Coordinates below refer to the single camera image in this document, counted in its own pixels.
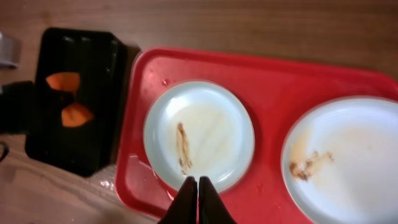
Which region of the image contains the light blue plate top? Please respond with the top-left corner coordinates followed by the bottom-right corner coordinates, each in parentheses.
top-left (143, 81), bottom-right (255, 192)

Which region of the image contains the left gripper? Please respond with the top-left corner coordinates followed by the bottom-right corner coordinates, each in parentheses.
top-left (1, 81), bottom-right (65, 134)

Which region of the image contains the orange sponge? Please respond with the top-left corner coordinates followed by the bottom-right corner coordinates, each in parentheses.
top-left (45, 72), bottom-right (95, 128)

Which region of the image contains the red plastic serving tray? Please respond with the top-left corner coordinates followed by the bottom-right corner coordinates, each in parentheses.
top-left (115, 49), bottom-right (397, 223)

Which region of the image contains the light blue plate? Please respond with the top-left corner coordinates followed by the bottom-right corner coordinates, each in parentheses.
top-left (280, 97), bottom-right (397, 223)
top-left (143, 81), bottom-right (255, 192)

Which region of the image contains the black rectangular water tray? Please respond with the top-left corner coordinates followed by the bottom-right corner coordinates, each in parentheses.
top-left (25, 27), bottom-right (127, 177)

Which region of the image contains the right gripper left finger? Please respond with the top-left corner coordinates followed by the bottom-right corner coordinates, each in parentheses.
top-left (158, 177), bottom-right (198, 224)

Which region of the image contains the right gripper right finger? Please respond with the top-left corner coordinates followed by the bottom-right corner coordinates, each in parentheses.
top-left (198, 177), bottom-right (236, 224)

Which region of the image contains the light blue plate right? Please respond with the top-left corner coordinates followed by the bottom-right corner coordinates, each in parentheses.
top-left (280, 97), bottom-right (397, 223)

